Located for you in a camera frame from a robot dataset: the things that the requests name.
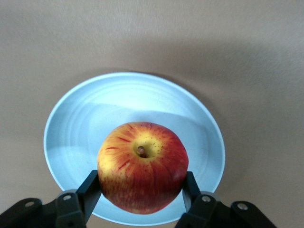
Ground red yellow apple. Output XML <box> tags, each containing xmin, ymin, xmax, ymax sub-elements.
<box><xmin>96</xmin><ymin>121</ymin><xmax>190</xmax><ymax>215</ymax></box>

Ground brown table cloth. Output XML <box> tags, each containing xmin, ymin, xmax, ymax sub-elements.
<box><xmin>0</xmin><ymin>0</ymin><xmax>304</xmax><ymax>228</ymax></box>

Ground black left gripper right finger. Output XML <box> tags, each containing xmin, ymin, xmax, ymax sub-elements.
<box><xmin>175</xmin><ymin>171</ymin><xmax>277</xmax><ymax>228</ymax></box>

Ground light blue plate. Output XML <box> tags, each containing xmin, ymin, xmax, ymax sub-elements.
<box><xmin>43</xmin><ymin>72</ymin><xmax>226</xmax><ymax>226</ymax></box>

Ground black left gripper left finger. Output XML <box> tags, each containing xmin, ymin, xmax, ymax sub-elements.
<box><xmin>0</xmin><ymin>170</ymin><xmax>103</xmax><ymax>228</ymax></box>

